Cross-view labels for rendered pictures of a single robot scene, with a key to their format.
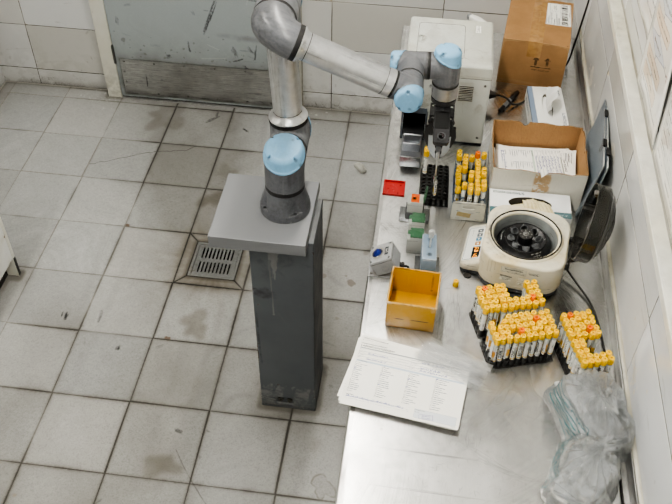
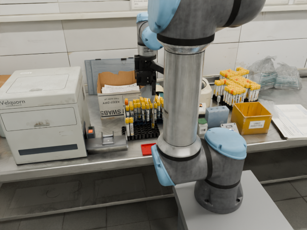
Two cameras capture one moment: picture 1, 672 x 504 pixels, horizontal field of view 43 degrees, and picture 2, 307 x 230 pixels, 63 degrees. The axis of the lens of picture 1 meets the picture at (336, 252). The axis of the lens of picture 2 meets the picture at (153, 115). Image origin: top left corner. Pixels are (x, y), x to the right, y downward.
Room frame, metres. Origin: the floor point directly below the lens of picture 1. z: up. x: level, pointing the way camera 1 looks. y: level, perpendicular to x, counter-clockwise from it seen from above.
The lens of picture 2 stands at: (2.25, 0.64, 1.55)
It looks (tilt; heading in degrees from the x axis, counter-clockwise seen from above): 31 degrees down; 254
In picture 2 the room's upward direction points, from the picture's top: 1 degrees counter-clockwise
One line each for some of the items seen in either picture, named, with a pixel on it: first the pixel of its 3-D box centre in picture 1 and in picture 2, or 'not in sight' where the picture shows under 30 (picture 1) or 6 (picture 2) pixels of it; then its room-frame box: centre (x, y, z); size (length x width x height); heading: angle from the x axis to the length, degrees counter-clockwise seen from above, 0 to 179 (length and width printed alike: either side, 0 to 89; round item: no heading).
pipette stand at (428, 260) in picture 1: (427, 259); (216, 117); (1.68, -0.26, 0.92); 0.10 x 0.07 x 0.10; 175
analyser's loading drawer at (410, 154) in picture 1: (411, 140); (103, 140); (2.22, -0.24, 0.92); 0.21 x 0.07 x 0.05; 173
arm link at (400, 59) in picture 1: (410, 68); (157, 35); (2.00, -0.19, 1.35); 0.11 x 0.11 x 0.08; 86
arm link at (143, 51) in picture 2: (443, 89); (147, 49); (2.01, -0.29, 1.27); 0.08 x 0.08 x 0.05
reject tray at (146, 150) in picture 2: (394, 187); (149, 148); (2.04, -0.18, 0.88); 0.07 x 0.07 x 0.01; 83
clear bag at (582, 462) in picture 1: (585, 468); (286, 74); (1.02, -0.57, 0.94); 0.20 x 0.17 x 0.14; 145
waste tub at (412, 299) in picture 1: (413, 299); (250, 117); (1.53, -0.21, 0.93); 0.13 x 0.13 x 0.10; 80
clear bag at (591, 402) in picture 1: (595, 401); (260, 71); (1.18, -0.62, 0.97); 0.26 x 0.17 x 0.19; 14
